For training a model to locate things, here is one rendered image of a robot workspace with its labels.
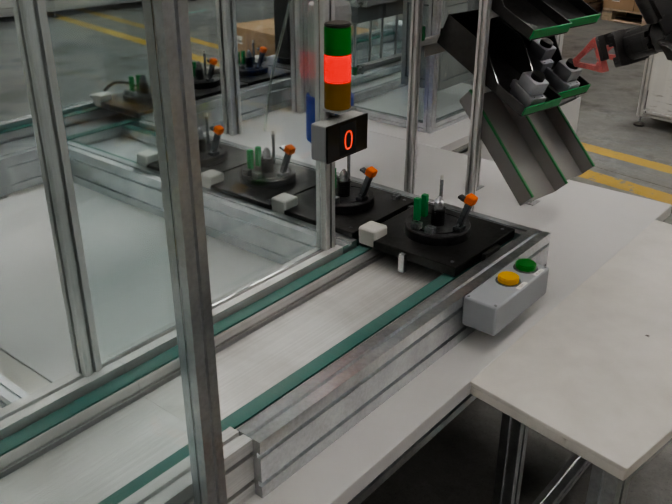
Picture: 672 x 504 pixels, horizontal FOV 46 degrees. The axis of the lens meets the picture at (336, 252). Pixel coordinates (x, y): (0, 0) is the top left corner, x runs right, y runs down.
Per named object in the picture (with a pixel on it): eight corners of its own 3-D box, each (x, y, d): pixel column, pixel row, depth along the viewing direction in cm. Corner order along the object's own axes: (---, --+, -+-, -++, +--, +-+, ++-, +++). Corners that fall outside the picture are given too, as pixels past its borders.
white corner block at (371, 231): (387, 242, 168) (388, 225, 166) (374, 249, 165) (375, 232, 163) (370, 236, 171) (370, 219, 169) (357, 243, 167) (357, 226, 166)
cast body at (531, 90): (540, 108, 173) (555, 82, 168) (526, 110, 170) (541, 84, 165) (517, 85, 177) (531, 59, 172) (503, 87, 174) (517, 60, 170)
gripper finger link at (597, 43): (562, 47, 155) (604, 34, 147) (583, 42, 159) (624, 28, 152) (571, 81, 156) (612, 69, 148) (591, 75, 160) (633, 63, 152)
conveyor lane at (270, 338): (509, 273, 174) (514, 232, 170) (232, 479, 116) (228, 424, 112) (403, 238, 191) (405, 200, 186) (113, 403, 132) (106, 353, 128)
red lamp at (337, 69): (356, 80, 147) (356, 53, 145) (339, 85, 143) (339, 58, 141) (335, 76, 150) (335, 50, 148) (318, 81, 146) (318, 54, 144)
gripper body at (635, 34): (604, 35, 150) (639, 23, 144) (633, 27, 155) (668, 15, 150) (612, 68, 150) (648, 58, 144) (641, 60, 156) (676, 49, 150)
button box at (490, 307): (546, 293, 158) (550, 266, 155) (494, 337, 144) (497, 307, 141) (514, 283, 162) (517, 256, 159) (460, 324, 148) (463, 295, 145)
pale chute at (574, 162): (582, 174, 194) (595, 165, 191) (549, 187, 187) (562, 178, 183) (525, 78, 199) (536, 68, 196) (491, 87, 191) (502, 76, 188)
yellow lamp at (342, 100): (356, 106, 149) (356, 80, 147) (339, 112, 146) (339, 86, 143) (335, 102, 152) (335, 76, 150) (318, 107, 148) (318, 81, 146)
